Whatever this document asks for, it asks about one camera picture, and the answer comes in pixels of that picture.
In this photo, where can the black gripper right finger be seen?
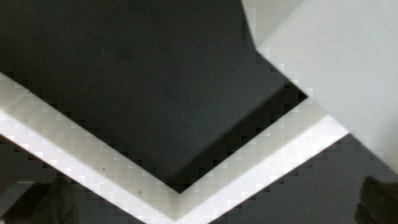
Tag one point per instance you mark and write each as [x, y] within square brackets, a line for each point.
[378, 206]

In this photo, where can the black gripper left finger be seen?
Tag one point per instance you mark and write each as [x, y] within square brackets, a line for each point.
[38, 203]

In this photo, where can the white cabinet body box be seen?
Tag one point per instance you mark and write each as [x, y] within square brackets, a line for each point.
[328, 40]

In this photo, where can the white L-shaped fence wall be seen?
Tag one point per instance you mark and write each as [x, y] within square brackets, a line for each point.
[49, 135]

